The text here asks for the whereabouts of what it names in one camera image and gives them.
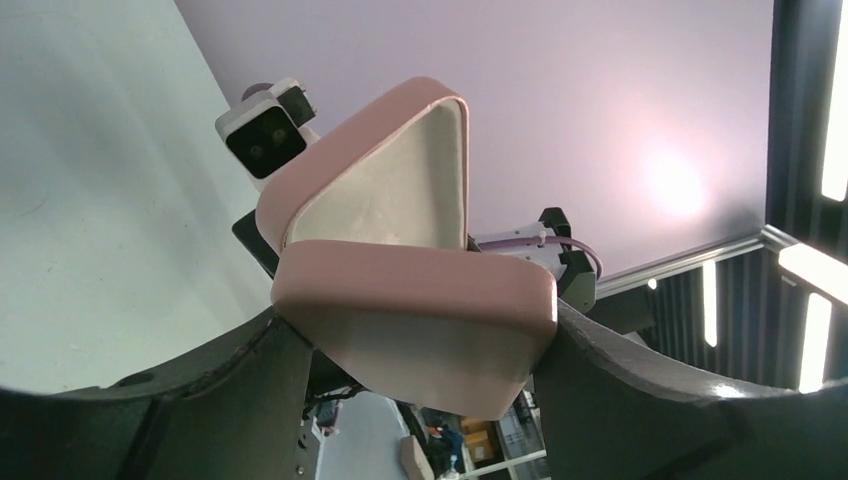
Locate aluminium frame rails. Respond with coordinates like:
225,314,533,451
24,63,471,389
596,224,796,300

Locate pink glasses case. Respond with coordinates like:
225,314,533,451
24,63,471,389
256,77,557,420

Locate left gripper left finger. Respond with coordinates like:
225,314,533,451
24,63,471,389
1,310,312,479

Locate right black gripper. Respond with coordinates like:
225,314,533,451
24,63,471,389
231,210,279,279

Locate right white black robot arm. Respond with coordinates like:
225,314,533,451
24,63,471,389
232,199,600,322

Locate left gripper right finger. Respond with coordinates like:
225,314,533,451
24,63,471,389
534,304,847,479

